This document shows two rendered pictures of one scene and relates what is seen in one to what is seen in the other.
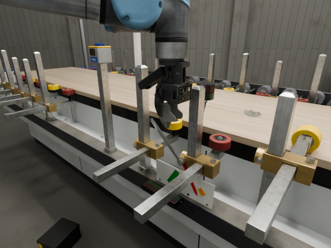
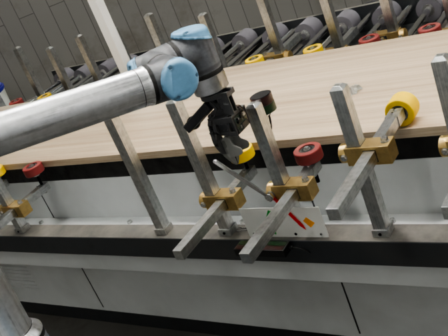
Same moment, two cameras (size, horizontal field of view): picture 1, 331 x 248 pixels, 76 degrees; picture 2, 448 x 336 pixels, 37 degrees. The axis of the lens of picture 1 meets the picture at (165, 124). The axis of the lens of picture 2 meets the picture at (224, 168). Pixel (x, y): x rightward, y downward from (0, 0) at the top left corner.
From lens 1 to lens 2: 1.09 m
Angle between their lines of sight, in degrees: 2
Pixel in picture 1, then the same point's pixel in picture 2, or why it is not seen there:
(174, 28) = (205, 66)
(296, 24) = not seen: outside the picture
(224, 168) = (335, 184)
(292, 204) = (426, 193)
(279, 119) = (340, 112)
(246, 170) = not seen: hidden behind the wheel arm
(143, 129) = (206, 177)
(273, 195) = (347, 183)
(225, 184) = not seen: hidden behind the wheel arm
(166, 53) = (207, 91)
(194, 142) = (275, 167)
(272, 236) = (397, 233)
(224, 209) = (343, 231)
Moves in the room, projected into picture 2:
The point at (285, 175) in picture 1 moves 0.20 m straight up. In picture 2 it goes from (361, 163) to (337, 87)
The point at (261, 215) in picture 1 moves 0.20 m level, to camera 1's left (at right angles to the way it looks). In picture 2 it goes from (336, 201) to (251, 236)
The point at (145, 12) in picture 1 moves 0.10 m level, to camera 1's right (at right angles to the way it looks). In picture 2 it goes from (189, 86) to (232, 68)
